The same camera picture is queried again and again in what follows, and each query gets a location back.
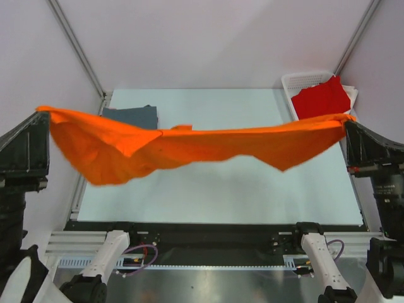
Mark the left aluminium corner post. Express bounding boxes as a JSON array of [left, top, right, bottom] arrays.
[[45, 0, 105, 100]]

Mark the white plastic basket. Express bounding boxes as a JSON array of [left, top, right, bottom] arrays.
[[281, 71, 334, 121]]

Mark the aluminium corner post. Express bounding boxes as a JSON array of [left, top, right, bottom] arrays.
[[333, 0, 384, 75], [45, 0, 105, 100]]

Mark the orange t-shirt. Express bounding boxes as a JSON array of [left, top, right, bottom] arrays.
[[39, 105, 353, 186]]

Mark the white cable duct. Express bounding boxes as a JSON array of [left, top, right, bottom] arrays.
[[58, 255, 312, 271]]

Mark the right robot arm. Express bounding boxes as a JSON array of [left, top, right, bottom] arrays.
[[291, 121, 403, 302]]

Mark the red t-shirt in basket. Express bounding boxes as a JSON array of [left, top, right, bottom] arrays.
[[292, 76, 351, 119]]

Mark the right aluminium corner post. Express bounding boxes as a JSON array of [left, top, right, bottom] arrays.
[[333, 0, 384, 75]]

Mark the aluminium frame rail front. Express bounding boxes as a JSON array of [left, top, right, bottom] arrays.
[[45, 231, 384, 258]]

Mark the white cloth in basket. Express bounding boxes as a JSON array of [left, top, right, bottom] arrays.
[[342, 85, 359, 114]]

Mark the grey folded t-shirt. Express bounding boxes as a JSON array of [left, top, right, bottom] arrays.
[[102, 105, 158, 130]]

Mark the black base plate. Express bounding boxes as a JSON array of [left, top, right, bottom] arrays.
[[62, 220, 329, 266]]

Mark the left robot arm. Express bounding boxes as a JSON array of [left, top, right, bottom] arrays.
[[1, 112, 140, 302]]

